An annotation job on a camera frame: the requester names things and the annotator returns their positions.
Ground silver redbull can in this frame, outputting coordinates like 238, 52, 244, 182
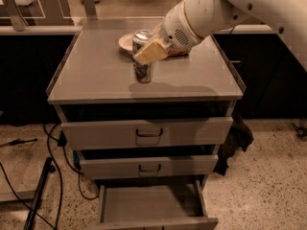
132, 30, 152, 83

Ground black tool on floor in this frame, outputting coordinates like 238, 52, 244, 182
0, 138, 37, 148

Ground caster wheel on floor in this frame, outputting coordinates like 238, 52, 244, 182
292, 123, 307, 138

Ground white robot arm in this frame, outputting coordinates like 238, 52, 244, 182
133, 0, 307, 70

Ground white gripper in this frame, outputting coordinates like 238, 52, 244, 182
133, 1, 203, 65

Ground top grey drawer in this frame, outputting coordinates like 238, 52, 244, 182
58, 101, 233, 150

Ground crushed orange soda can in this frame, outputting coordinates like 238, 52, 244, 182
168, 48, 190, 58

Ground white paper bowl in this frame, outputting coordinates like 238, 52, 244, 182
118, 34, 133, 54

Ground dark cloth on cabinet side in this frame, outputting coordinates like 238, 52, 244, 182
214, 111, 253, 175

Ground black floor cable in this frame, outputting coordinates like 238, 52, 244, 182
0, 122, 99, 230

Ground middle grey drawer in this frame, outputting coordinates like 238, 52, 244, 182
77, 146, 218, 180

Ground bottom grey drawer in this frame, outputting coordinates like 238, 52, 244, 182
86, 175, 218, 230

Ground grey drawer cabinet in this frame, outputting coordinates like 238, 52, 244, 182
45, 16, 247, 230

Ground grey drawer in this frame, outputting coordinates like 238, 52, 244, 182
86, 175, 218, 230
58, 101, 233, 150
77, 146, 218, 180

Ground black bar on floor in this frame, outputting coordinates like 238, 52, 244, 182
23, 157, 52, 230

